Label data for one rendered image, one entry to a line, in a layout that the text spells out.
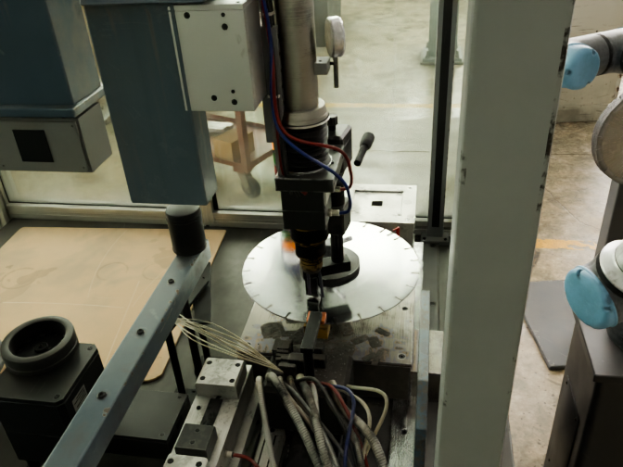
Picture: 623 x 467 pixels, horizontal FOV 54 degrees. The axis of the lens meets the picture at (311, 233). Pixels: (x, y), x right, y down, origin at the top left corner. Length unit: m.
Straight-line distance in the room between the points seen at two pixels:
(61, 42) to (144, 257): 0.83
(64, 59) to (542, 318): 2.07
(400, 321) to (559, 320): 1.46
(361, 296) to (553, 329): 1.53
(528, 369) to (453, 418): 1.97
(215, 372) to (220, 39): 0.56
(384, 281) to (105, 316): 0.66
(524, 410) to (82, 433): 1.66
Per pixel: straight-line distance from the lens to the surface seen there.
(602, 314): 1.16
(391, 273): 1.12
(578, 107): 4.42
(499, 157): 0.29
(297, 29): 0.77
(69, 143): 0.94
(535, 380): 2.33
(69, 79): 0.91
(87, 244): 1.74
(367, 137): 0.98
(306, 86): 0.79
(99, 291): 1.54
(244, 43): 0.72
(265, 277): 1.13
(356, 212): 1.41
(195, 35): 0.74
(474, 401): 0.39
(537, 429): 2.18
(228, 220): 1.68
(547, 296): 2.67
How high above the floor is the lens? 1.61
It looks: 32 degrees down
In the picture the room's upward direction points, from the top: 4 degrees counter-clockwise
